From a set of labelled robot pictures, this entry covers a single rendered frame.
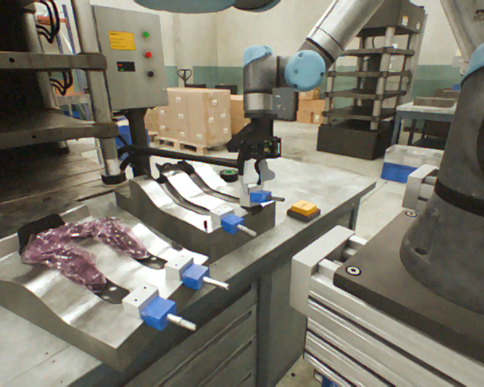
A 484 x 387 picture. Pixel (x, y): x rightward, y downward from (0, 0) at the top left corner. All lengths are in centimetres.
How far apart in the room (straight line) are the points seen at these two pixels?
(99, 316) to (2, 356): 17
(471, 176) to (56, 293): 62
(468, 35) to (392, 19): 372
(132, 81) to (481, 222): 139
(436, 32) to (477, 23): 627
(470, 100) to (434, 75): 678
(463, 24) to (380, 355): 71
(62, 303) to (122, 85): 106
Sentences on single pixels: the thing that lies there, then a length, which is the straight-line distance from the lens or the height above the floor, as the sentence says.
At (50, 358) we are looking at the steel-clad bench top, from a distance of 65.
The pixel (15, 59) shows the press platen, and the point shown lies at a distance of 131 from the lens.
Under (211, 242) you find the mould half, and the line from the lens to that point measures 72.
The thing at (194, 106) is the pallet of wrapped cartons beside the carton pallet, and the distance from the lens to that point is 474.
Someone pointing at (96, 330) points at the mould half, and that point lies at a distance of 58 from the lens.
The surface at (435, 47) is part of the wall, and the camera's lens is 713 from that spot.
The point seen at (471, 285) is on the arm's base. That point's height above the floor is 106.
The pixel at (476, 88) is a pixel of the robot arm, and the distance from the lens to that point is 33.
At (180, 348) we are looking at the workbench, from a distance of 82.
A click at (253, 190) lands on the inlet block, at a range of 80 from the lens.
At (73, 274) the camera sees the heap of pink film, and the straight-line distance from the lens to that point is 65.
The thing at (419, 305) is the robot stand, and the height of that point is 104.
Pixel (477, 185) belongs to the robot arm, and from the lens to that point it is 33.
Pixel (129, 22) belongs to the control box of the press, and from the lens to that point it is 153.
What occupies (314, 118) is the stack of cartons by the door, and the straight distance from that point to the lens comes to 756.
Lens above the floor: 124
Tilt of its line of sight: 23 degrees down
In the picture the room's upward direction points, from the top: straight up
